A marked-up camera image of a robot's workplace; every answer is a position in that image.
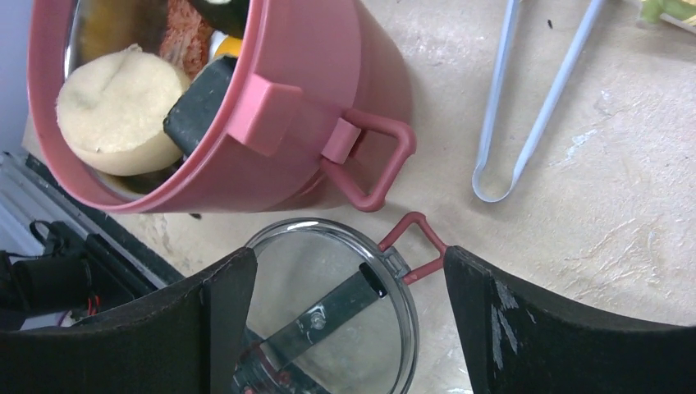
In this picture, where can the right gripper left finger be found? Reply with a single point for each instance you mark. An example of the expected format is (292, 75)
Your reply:
(184, 338)

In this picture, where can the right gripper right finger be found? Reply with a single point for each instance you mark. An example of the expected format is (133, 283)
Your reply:
(518, 337)

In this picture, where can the red steel pot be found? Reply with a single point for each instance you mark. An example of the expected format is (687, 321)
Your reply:
(320, 91)

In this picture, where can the metal serving tongs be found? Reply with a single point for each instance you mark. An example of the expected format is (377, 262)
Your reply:
(533, 63)

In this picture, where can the transparent grey pot lid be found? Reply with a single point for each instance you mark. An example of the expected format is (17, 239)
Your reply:
(332, 310)

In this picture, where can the grey black rice cake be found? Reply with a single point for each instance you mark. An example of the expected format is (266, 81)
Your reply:
(188, 121)

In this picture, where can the beige bun toy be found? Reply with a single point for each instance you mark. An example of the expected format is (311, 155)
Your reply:
(111, 110)

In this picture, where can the fried egg toy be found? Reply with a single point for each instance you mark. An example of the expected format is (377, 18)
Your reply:
(223, 44)

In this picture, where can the red meat slice toy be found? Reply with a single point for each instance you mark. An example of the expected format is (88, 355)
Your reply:
(187, 38)

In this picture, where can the white black rice cake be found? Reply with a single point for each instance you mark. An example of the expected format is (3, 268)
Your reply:
(227, 16)

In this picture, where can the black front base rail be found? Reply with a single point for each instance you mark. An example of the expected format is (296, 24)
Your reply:
(61, 261)

